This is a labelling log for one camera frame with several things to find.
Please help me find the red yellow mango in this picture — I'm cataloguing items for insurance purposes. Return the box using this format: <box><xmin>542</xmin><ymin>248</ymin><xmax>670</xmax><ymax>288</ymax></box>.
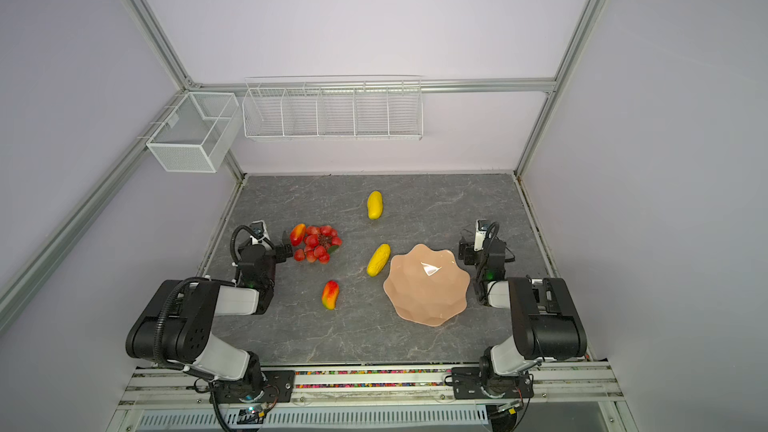
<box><xmin>289</xmin><ymin>223</ymin><xmax>306</xmax><ymax>247</ymax></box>
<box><xmin>321</xmin><ymin>280</ymin><xmax>340</xmax><ymax>310</ymax></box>

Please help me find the red grape bunch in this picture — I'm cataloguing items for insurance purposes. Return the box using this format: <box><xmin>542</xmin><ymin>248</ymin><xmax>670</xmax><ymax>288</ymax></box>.
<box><xmin>291</xmin><ymin>225</ymin><xmax>343</xmax><ymax>264</ymax></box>

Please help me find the pink scalloped fruit bowl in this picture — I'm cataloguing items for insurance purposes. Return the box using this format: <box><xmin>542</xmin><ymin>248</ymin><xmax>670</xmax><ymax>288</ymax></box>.
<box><xmin>383</xmin><ymin>244</ymin><xmax>470</xmax><ymax>327</ymax></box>

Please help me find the yellow fruit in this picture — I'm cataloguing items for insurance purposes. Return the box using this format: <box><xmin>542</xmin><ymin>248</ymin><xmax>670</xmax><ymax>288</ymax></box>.
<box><xmin>367</xmin><ymin>191</ymin><xmax>383</xmax><ymax>220</ymax></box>
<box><xmin>366</xmin><ymin>244</ymin><xmax>391</xmax><ymax>277</ymax></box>

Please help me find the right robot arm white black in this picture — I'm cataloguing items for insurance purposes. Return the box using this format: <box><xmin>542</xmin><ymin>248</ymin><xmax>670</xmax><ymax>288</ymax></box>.
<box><xmin>445</xmin><ymin>220</ymin><xmax>587</xmax><ymax>402</ymax></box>

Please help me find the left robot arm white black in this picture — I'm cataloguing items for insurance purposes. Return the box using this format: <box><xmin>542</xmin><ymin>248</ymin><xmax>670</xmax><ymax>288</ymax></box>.
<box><xmin>125</xmin><ymin>221</ymin><xmax>294</xmax><ymax>408</ymax></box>

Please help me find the white mesh box basket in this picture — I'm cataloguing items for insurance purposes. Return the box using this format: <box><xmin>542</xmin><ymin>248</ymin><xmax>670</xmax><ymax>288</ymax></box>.
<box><xmin>147</xmin><ymin>92</ymin><xmax>243</xmax><ymax>173</ymax></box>

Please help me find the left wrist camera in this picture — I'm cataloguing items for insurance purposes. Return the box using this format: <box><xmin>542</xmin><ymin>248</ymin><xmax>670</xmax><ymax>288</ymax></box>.
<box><xmin>249</xmin><ymin>220</ymin><xmax>268</xmax><ymax>244</ymax></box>

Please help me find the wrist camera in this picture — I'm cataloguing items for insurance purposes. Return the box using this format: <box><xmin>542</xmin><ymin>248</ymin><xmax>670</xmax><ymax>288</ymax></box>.
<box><xmin>474</xmin><ymin>219</ymin><xmax>490</xmax><ymax>251</ymax></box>
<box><xmin>249</xmin><ymin>220</ymin><xmax>268</xmax><ymax>244</ymax></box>

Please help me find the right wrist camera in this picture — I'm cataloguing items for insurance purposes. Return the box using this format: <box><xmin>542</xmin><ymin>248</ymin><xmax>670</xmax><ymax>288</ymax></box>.
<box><xmin>474</xmin><ymin>219</ymin><xmax>490</xmax><ymax>251</ymax></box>

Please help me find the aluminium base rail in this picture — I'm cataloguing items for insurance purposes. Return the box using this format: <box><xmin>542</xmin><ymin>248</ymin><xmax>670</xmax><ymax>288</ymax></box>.
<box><xmin>117</xmin><ymin>362</ymin><xmax>625</xmax><ymax>410</ymax></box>

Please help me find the white wire basket long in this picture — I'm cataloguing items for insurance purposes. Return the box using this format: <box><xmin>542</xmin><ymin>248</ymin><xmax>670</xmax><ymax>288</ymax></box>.
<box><xmin>241</xmin><ymin>75</ymin><xmax>424</xmax><ymax>140</ymax></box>

